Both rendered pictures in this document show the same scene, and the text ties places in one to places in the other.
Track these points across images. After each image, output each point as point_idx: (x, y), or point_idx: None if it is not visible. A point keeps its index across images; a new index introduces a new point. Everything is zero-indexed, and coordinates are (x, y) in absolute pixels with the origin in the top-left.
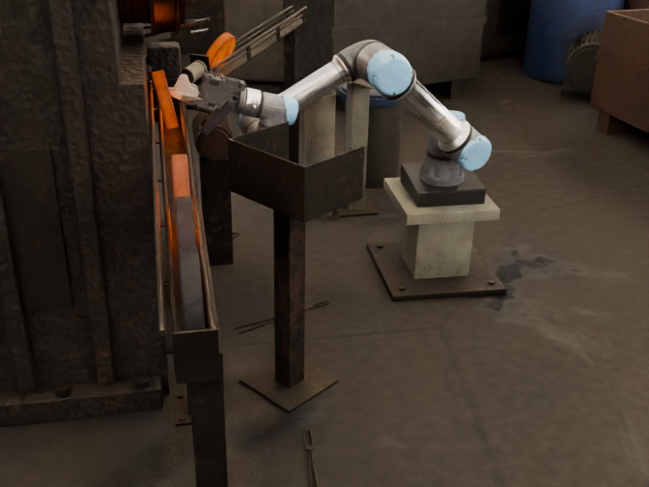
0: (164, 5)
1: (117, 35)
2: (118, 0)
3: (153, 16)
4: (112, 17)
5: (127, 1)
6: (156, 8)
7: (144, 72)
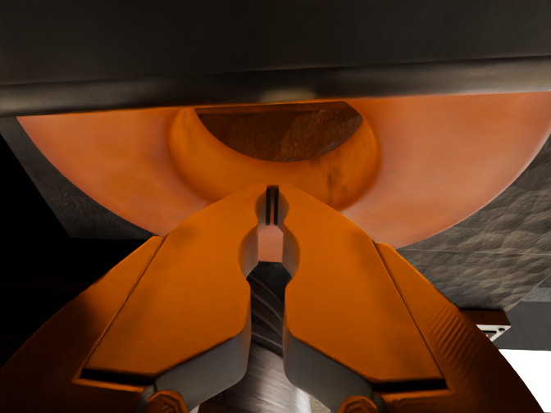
0: (283, 389)
1: (440, 258)
2: (261, 279)
3: (273, 339)
4: (528, 292)
5: (257, 296)
6: (277, 362)
7: (530, 251)
